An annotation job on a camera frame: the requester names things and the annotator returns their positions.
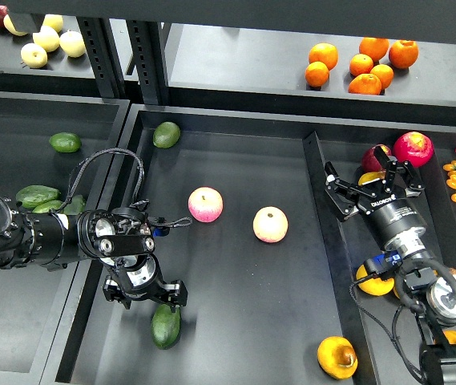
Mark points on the bright red apple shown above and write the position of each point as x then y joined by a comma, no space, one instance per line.
415,147

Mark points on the black left tray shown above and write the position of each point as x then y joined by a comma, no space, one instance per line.
43,312

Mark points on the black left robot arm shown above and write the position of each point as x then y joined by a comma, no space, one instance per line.
122,239

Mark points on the orange top middle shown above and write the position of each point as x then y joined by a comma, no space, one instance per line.
375,48

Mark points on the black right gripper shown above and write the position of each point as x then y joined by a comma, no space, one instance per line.
392,220

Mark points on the orange top left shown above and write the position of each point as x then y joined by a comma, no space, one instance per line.
326,53

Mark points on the orange bottom front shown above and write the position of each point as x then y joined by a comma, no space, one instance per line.
366,84

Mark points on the green avocado far left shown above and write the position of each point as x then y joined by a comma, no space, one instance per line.
65,142

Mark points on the green avocado cluster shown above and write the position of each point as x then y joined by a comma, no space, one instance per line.
34,195
48,207

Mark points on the pale yellow apple front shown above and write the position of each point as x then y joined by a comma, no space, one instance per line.
34,56

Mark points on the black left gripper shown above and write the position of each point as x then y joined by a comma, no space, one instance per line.
142,280

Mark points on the orange top right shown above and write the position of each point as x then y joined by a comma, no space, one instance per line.
403,53

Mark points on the dark green avocado upright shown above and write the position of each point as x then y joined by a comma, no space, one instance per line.
76,206

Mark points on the black tray divider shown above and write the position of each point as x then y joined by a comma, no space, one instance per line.
352,326

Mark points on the pale yellow pink apple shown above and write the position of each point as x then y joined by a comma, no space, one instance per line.
270,224

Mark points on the black centre tray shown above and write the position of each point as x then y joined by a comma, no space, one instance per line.
256,311

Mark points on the orange lower left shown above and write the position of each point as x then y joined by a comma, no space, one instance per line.
316,74

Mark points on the pale yellow apple middle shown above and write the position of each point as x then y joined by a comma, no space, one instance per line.
47,38

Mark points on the pale yellow apple right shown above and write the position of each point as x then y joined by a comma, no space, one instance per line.
72,44

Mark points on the green avocado upper cluster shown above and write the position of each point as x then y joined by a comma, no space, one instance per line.
34,195

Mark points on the orange small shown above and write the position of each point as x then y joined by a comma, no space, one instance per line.
360,64
384,73

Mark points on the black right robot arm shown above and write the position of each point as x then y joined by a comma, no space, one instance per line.
424,285

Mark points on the orange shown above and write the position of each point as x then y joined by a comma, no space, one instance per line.
326,53
366,84
403,53
375,48
316,74

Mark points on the pale yellow apple hidden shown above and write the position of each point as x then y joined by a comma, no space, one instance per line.
8,24

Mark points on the light green avocado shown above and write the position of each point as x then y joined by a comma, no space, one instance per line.
166,135

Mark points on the black shelf upright post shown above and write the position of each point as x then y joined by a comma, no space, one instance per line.
148,45

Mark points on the pale yellow apple back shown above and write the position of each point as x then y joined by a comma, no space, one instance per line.
54,21

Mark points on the orange centre small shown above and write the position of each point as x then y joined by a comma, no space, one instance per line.
360,64

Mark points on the orange right small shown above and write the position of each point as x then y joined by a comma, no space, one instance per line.
384,73

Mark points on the black tray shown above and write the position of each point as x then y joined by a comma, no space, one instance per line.
256,311
43,312

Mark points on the dark green avocado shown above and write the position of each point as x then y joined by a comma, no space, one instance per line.
76,206
165,326

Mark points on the yellow pear brown stem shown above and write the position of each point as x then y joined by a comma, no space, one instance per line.
337,357

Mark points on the pink red apple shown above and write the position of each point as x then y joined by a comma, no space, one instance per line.
205,204

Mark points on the green avocado middle cluster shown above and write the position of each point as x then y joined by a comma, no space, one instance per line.
48,207

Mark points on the dark red apple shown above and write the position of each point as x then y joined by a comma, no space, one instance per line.
369,162

